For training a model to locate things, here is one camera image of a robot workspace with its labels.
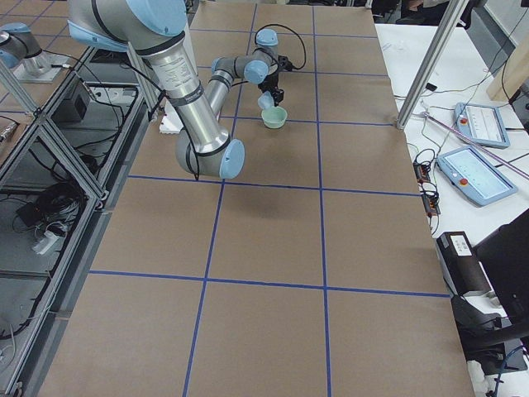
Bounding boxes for reacher grabber stick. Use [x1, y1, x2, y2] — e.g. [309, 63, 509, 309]
[421, 112, 529, 179]

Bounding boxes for black label printer box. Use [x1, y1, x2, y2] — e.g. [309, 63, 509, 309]
[436, 232, 491, 297]

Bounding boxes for aluminium frame post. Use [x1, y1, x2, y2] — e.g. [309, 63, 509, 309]
[396, 0, 469, 130]

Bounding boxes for light blue plastic cup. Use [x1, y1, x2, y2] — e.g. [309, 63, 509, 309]
[257, 91, 275, 110]

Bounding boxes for teach pendant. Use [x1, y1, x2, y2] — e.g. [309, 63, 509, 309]
[454, 103, 511, 149]
[436, 146, 517, 207]

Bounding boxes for teach pendant near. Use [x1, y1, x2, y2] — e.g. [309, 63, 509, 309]
[436, 146, 517, 207]

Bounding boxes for aluminium frame rack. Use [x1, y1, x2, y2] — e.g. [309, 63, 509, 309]
[1, 49, 159, 396]

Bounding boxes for teach pendant far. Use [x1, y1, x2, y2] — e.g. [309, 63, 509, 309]
[454, 103, 511, 149]

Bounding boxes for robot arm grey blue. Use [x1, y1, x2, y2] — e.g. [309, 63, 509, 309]
[68, 1, 295, 179]
[1, 22, 61, 84]

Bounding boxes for light green bowl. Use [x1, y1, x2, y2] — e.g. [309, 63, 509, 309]
[261, 107, 288, 129]

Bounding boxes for white power strip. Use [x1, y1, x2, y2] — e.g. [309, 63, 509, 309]
[32, 231, 59, 255]

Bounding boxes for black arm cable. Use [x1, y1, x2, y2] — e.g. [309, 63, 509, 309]
[231, 23, 307, 88]

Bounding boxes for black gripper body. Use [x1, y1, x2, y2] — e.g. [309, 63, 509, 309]
[258, 55, 293, 93]

